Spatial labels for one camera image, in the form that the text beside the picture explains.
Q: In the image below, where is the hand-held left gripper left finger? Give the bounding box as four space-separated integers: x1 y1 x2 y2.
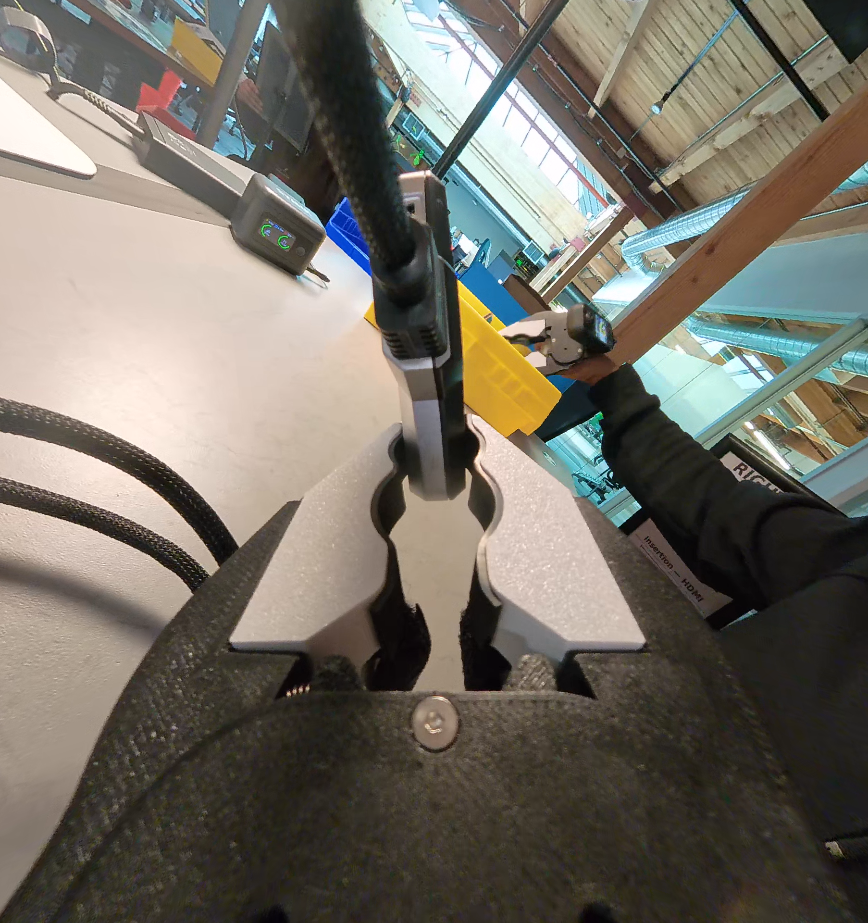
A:
229 423 408 668

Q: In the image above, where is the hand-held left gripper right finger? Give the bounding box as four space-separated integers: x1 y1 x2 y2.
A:
465 417 649 666

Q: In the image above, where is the yellow plastic bin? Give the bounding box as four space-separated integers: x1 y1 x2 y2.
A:
363 277 562 437

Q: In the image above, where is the black hdmi switch box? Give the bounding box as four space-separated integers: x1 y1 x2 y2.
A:
384 171 471 502

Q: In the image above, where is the blue plastic bin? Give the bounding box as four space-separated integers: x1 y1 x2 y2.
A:
326 196 374 276

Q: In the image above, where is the black braided switch cable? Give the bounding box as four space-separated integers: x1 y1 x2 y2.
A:
0 0 451 588

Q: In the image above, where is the person's right forearm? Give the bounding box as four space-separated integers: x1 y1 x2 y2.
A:
589 364 868 614

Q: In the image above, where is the blue partition panel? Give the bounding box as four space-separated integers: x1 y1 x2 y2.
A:
457 252 550 334

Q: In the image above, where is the black framed white sign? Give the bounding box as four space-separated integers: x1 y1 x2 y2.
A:
625 433 842 630

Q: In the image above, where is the wooden beam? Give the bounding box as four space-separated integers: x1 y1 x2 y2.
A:
542 61 868 383

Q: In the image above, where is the black metal pole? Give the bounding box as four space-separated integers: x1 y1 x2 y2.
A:
433 0 572 180

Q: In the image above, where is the dark grey power bank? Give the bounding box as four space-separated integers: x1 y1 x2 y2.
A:
231 173 328 278

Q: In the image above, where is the person's black clothed torso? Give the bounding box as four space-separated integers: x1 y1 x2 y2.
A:
715 505 868 873

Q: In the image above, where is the black monitor on stand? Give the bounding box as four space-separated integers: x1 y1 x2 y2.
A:
250 22 316 156

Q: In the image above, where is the black power adapter brick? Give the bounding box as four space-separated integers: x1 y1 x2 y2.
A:
133 112 258 217

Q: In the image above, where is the grey metal pole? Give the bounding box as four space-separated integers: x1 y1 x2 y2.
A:
198 0 271 149

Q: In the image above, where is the red plastic bin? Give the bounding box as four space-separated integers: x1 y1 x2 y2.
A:
137 71 184 120

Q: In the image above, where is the small yellow bin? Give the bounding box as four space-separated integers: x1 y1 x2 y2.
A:
171 18 226 87

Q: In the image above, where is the grey black round device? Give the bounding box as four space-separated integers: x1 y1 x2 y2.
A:
0 0 59 76

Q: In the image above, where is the silver ventilation duct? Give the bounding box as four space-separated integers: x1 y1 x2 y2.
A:
686 317 868 383
621 137 868 268

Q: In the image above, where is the black adapter cable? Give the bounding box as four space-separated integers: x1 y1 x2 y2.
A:
47 72 147 138

